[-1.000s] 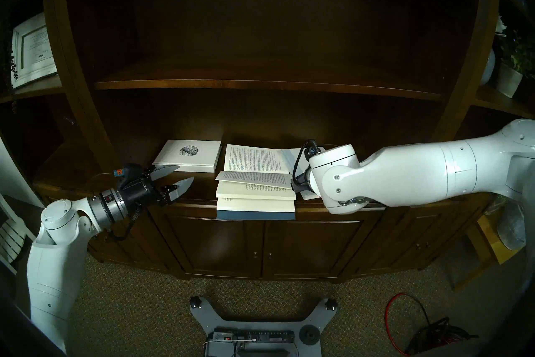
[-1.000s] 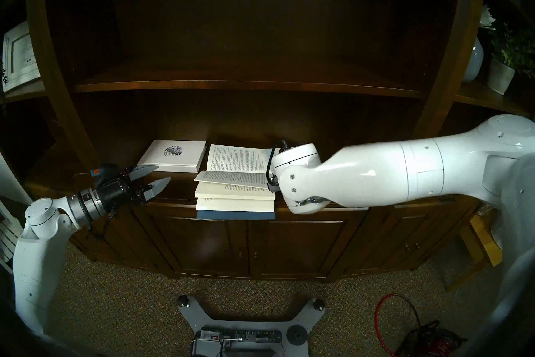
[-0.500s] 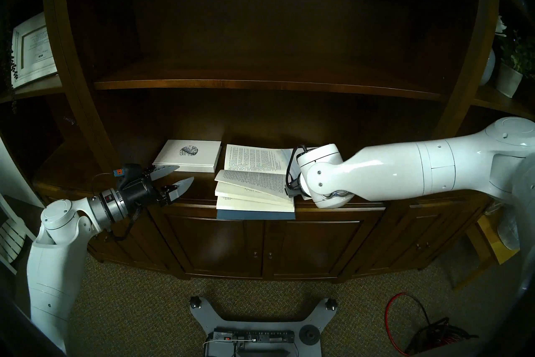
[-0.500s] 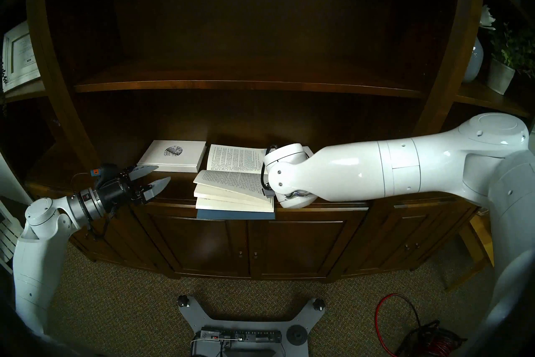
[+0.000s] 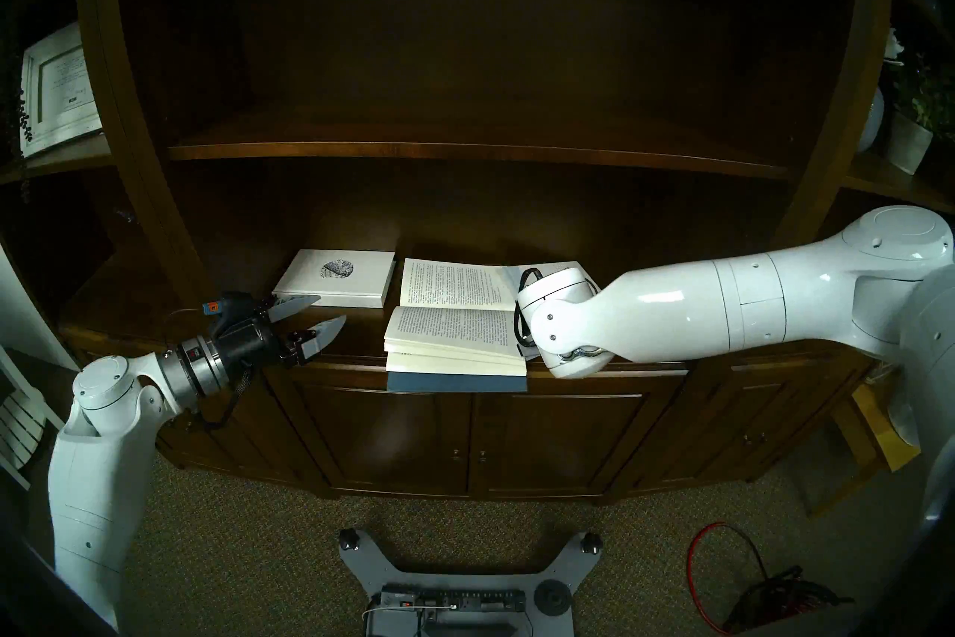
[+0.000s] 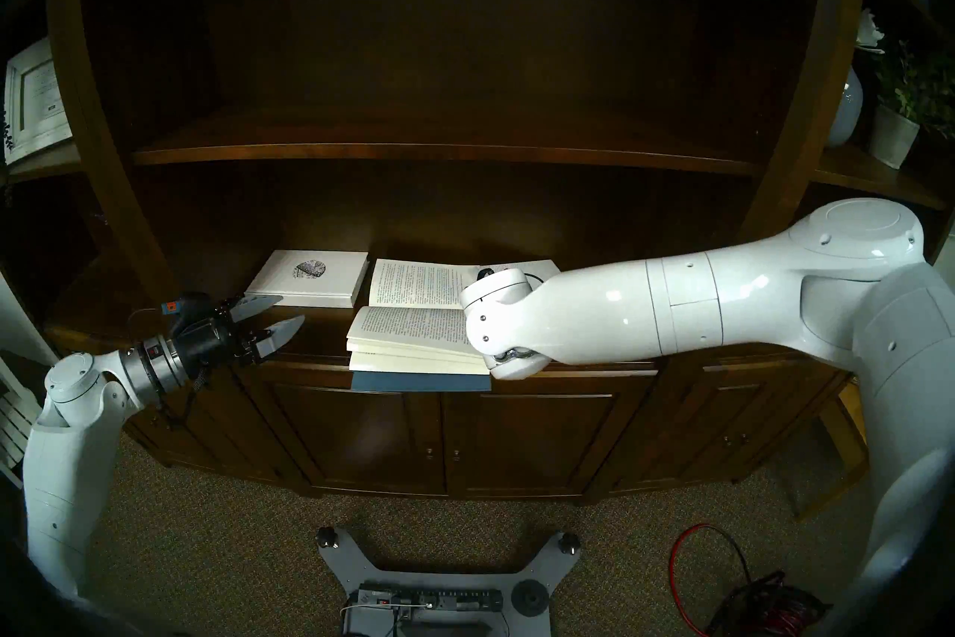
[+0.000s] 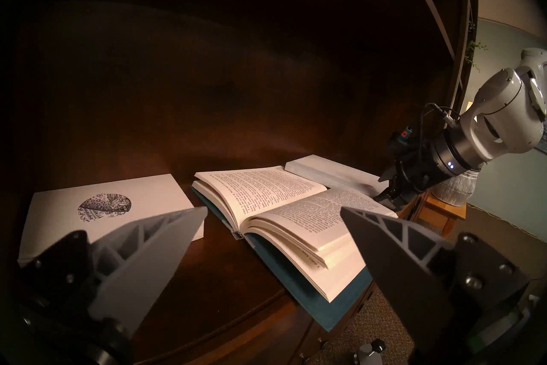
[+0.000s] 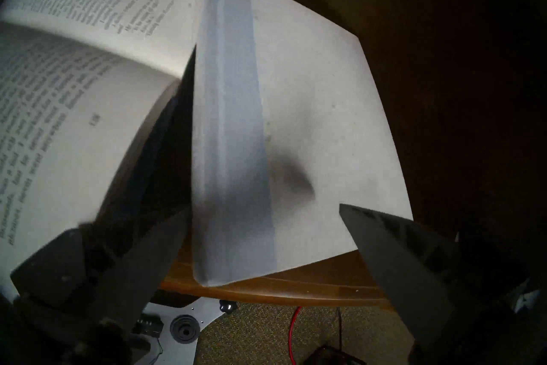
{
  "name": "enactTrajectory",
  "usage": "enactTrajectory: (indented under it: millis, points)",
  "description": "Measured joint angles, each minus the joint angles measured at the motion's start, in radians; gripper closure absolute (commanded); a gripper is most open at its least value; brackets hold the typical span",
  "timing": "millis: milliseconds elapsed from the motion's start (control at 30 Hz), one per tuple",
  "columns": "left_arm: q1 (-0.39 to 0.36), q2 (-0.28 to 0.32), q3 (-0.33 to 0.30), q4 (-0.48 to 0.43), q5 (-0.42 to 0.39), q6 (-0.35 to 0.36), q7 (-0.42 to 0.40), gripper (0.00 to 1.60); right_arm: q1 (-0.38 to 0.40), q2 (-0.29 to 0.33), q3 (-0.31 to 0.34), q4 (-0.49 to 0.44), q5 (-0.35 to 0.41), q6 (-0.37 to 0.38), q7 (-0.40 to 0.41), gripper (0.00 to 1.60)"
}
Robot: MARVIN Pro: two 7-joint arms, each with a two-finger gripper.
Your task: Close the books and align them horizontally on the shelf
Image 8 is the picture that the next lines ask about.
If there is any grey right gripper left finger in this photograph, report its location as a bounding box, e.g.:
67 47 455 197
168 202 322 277
11 206 191 332

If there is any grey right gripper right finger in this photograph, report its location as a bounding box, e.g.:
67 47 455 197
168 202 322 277
340 204 530 350

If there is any white hardcover book blue spine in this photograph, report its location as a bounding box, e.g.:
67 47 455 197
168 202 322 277
190 0 414 288

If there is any dark wooden bookshelf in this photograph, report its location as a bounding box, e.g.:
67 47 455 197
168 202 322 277
0 0 547 313

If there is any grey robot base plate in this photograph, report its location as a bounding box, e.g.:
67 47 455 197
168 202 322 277
132 298 238 365

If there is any red cable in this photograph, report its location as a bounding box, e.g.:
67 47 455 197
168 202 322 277
287 306 302 365

